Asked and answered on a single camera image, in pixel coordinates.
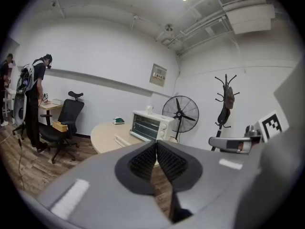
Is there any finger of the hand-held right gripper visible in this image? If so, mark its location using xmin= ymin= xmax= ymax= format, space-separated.
xmin=208 ymin=136 xmax=252 ymax=155

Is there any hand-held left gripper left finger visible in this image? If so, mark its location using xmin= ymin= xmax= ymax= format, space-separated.
xmin=37 ymin=139 xmax=173 ymax=229

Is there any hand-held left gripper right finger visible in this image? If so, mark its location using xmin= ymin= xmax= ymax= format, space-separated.
xmin=156 ymin=139 xmax=263 ymax=216

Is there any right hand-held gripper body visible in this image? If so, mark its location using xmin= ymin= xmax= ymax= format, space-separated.
xmin=244 ymin=110 xmax=290 ymax=143

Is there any white toaster oven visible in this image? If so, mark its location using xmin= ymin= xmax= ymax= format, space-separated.
xmin=129 ymin=110 xmax=175 ymax=142

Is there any black coat rack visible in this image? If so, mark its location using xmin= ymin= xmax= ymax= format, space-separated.
xmin=211 ymin=74 xmax=240 ymax=152

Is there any black bag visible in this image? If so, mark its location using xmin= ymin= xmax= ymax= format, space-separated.
xmin=217 ymin=106 xmax=231 ymax=126

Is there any khaki bag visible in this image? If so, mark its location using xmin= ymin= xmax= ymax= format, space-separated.
xmin=224 ymin=86 xmax=235 ymax=109

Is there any black standing fan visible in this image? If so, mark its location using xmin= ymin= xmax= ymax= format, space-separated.
xmin=162 ymin=95 xmax=200 ymax=143

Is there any yellow wooden box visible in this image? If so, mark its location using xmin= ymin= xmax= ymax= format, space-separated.
xmin=51 ymin=120 xmax=68 ymax=132

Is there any black office chair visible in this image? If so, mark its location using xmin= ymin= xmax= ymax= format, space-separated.
xmin=39 ymin=91 xmax=85 ymax=164

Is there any small wooden desk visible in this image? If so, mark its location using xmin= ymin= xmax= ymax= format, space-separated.
xmin=38 ymin=100 xmax=64 ymax=126

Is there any white ceiling air conditioner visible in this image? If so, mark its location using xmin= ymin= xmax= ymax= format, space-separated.
xmin=218 ymin=0 xmax=276 ymax=35

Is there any black floor cable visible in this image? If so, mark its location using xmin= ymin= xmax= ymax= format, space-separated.
xmin=17 ymin=137 xmax=26 ymax=191

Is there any grey wall electrical panel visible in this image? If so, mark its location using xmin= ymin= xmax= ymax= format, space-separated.
xmin=149 ymin=63 xmax=167 ymax=87

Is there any grey wall rail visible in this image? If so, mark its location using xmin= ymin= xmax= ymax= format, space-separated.
xmin=16 ymin=65 xmax=173 ymax=99

